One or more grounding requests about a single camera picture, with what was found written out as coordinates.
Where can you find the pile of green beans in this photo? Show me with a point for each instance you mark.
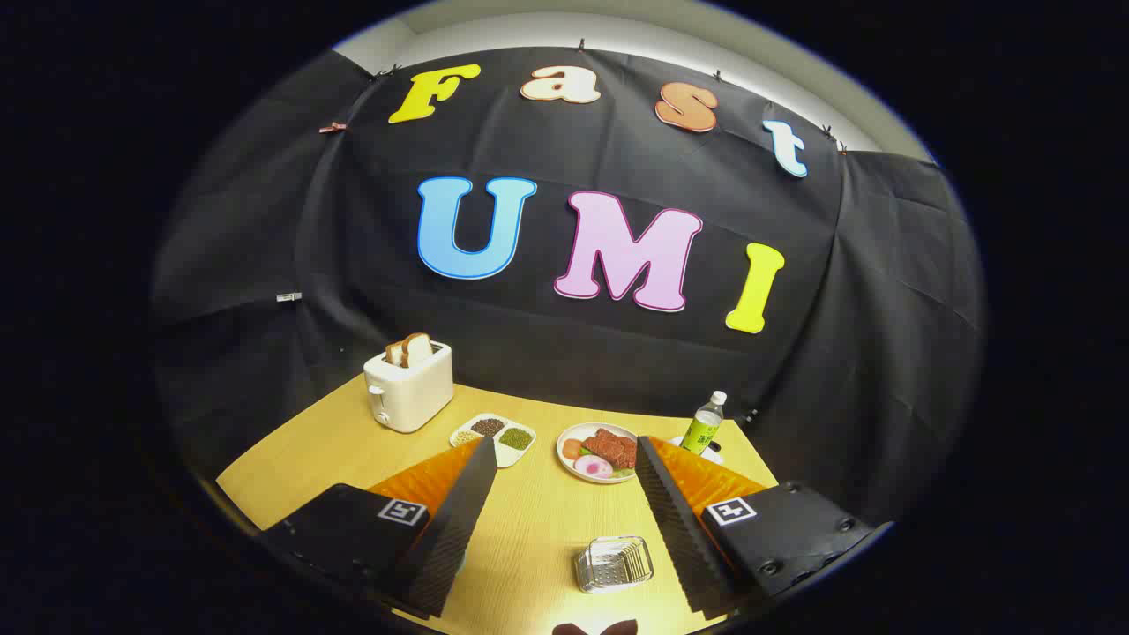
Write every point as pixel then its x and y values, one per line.
pixel 517 438

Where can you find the orange carrot slice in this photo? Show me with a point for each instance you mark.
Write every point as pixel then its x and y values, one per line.
pixel 571 448

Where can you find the white food plate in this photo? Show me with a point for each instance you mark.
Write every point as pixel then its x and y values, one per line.
pixel 570 468

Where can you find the small white dish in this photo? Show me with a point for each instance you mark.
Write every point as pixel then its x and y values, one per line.
pixel 713 458

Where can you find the brown meat piece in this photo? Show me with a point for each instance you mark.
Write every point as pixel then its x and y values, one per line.
pixel 613 448

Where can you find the white toaster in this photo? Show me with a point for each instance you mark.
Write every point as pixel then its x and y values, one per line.
pixel 410 392

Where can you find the bread slice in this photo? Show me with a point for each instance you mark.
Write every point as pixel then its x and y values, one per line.
pixel 394 353
pixel 417 349

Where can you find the white divided tray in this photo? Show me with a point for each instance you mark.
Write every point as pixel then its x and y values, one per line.
pixel 508 458

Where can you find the pile of dark beans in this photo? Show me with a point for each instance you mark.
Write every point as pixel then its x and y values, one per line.
pixel 488 427

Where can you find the pink round slice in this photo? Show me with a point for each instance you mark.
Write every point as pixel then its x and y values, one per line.
pixel 593 466

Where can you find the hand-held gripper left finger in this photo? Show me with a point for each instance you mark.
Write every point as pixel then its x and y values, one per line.
pixel 459 529

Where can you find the pile of yellow beans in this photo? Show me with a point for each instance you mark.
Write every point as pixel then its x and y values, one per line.
pixel 466 437

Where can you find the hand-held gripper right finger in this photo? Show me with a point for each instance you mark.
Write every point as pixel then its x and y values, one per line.
pixel 675 529

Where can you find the green label drink bottle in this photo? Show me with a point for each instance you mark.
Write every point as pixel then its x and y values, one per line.
pixel 701 432

